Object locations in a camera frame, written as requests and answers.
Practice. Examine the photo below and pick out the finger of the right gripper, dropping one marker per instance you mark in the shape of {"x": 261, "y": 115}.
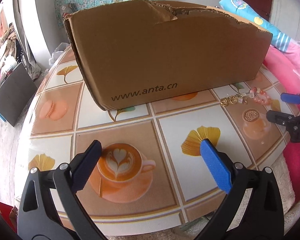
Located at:
{"x": 290, "y": 98}
{"x": 280, "y": 118}

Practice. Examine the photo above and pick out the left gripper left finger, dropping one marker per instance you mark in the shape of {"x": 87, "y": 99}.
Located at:
{"x": 49, "y": 207}

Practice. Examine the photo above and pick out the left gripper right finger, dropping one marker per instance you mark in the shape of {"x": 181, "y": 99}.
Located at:
{"x": 252, "y": 207}

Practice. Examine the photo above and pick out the pink blanket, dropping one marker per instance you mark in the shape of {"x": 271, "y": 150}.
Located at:
{"x": 284, "y": 70}

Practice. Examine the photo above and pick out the blue cartoon pillow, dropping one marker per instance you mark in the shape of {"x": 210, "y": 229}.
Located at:
{"x": 280, "y": 40}

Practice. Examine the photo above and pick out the black board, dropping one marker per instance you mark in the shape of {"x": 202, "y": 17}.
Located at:
{"x": 15, "y": 93}

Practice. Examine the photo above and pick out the white plastic bag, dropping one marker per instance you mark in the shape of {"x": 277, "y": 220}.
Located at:
{"x": 57, "y": 53}

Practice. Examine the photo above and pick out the brown cardboard box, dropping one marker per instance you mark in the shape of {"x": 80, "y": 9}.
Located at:
{"x": 139, "y": 51}

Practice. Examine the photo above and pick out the patterned rolled cushion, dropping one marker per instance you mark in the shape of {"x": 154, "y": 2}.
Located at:
{"x": 66, "y": 9}

